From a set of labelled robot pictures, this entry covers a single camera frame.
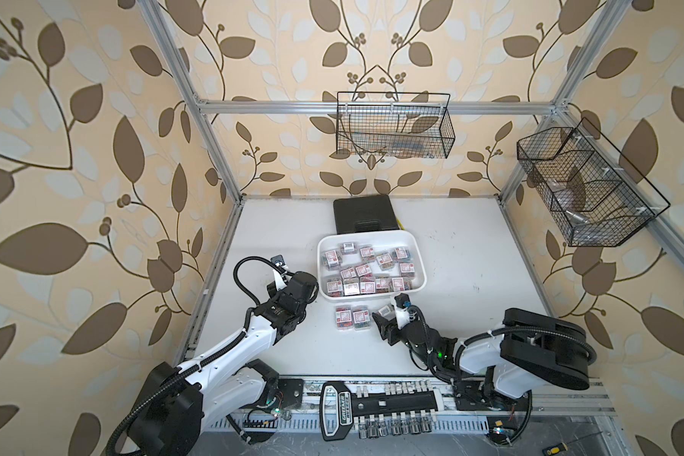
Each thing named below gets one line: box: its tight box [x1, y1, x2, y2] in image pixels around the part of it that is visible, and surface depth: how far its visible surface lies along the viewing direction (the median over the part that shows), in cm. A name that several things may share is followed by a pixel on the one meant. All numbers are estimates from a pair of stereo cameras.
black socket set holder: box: [319, 380, 439, 441], surface depth 72 cm
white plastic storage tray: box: [318, 230, 428, 301], surface depth 100 cm
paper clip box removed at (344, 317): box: [335, 304, 354, 331], surface depth 88 cm
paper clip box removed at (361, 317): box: [352, 305, 371, 331], surface depth 88 cm
